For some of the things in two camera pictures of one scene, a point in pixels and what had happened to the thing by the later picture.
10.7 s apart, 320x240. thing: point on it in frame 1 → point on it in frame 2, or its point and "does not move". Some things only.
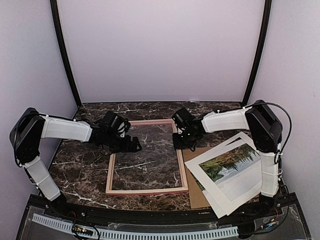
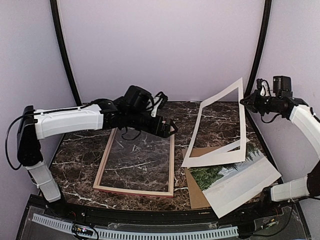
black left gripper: (126, 148) → (157, 131)
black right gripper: (177, 145) → (252, 104)
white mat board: (229, 174) → (221, 158)
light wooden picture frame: (110, 191) → (170, 193)
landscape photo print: (237, 172) does not move
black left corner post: (54, 13) does not move
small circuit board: (82, 230) does not move
